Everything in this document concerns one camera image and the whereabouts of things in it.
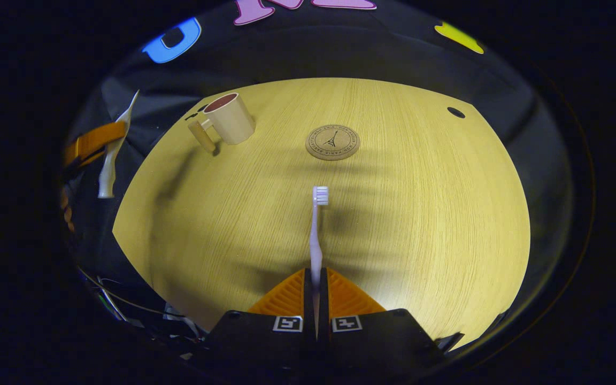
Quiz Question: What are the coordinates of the round wooden coaster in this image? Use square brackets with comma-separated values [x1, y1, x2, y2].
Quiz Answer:
[305, 124, 361, 160]

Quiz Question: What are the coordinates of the white toothpaste tube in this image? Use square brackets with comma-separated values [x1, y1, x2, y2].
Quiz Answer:
[98, 90, 140, 199]

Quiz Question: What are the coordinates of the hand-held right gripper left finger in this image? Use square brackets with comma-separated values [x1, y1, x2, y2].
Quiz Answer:
[201, 267, 317, 369]

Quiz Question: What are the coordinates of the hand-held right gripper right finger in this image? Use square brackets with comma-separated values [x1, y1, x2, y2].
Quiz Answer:
[319, 267, 466, 369]

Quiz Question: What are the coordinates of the beige cup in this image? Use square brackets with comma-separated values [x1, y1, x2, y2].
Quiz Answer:
[188, 93, 256, 153]

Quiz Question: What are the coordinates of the white cable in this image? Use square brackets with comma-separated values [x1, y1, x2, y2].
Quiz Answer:
[77, 266, 204, 338]

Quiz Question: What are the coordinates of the black backdrop cloth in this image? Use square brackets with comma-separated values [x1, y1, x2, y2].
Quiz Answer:
[62, 0, 576, 343]

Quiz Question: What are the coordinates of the white toothbrush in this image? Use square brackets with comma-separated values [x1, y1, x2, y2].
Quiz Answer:
[309, 186, 329, 337]

